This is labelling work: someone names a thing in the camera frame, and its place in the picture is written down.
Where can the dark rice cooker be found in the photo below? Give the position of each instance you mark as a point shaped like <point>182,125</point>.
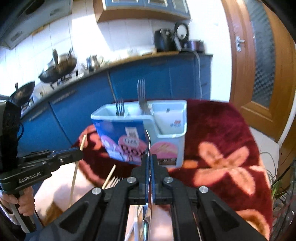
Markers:
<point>194,44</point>

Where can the person's left hand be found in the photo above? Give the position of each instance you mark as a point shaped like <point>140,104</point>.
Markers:
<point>27,201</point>

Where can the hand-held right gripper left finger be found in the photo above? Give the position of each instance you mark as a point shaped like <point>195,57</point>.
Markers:
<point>144,172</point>

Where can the wooden door with frosted glass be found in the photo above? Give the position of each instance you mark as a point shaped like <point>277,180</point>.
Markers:
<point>254,58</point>

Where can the blue kitchen cabinet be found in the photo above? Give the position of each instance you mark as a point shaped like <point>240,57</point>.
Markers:
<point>166,76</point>

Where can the large black wok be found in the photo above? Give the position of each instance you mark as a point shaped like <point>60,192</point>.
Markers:
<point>59,68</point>

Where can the red floral blanket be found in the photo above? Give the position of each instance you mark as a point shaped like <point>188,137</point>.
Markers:
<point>222,143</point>

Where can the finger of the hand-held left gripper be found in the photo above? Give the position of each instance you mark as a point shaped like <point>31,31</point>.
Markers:
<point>71,159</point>
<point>68,152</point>

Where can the stainless steel kettle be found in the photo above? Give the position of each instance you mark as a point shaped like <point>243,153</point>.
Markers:
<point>93,62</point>

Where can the blue plastic utensil box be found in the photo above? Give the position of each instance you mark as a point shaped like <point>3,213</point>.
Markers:
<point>115,132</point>

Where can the person's left forearm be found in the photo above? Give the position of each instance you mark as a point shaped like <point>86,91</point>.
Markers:
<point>8,219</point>

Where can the white plastic fork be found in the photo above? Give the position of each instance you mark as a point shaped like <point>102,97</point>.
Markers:
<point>114,182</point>

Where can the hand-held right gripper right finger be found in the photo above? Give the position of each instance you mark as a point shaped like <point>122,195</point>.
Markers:
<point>155,172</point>

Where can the small black wok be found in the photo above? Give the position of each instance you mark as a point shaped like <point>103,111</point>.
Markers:
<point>23,91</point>

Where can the black air fryer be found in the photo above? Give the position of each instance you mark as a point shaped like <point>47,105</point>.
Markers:
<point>163,39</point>

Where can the stainless steel fork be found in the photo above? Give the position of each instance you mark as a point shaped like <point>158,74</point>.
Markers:
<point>119,107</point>
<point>141,95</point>

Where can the gas stove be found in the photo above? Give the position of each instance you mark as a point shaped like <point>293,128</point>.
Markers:
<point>66,80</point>

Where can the wooden chopstick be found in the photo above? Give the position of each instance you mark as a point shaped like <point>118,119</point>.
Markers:
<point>74,178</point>
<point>109,176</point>

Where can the metal ladle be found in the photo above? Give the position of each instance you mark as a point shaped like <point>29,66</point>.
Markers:
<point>69,53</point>

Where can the grey range hood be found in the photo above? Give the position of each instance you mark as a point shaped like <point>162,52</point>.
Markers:
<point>34,20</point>

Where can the wooden wall cabinet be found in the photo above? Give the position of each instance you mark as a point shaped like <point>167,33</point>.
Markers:
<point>138,11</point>

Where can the green plant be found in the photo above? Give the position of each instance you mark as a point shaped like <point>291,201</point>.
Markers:
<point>276,185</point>

